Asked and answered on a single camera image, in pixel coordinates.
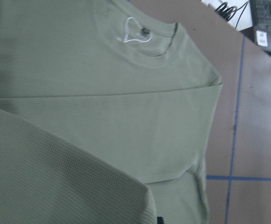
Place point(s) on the black labelled box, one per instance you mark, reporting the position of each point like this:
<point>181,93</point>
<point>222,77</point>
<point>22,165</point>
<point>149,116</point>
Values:
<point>262,38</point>

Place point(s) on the olive green long-sleeve shirt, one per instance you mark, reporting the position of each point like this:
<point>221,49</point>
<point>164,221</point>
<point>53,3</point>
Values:
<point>105,115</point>

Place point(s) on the black computer keyboard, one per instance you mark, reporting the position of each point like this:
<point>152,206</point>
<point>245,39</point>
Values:
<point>261,13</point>

